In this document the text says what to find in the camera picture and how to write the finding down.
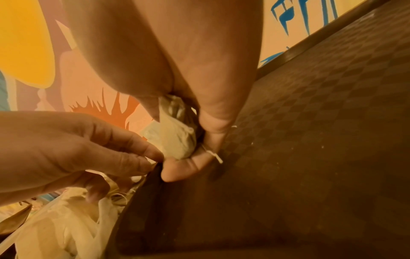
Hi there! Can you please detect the bunch of tea bags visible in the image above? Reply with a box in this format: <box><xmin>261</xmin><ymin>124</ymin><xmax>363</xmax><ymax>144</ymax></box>
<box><xmin>142</xmin><ymin>93</ymin><xmax>200</xmax><ymax>162</ymax></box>

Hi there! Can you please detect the person's right hand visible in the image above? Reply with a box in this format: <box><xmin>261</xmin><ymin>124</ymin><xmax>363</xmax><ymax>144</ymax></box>
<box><xmin>59</xmin><ymin>0</ymin><xmax>265</xmax><ymax>183</ymax></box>

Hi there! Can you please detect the person's left hand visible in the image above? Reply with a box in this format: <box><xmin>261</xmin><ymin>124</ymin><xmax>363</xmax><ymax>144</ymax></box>
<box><xmin>0</xmin><ymin>110</ymin><xmax>167</xmax><ymax>206</ymax></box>

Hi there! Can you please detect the pile of white tea bags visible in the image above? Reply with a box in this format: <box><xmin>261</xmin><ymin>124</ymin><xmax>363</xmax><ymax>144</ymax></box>
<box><xmin>0</xmin><ymin>174</ymin><xmax>147</xmax><ymax>259</ymax></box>

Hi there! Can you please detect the dark brown tray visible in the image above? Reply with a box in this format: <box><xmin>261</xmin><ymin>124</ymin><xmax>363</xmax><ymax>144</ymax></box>
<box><xmin>105</xmin><ymin>0</ymin><xmax>410</xmax><ymax>259</ymax></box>

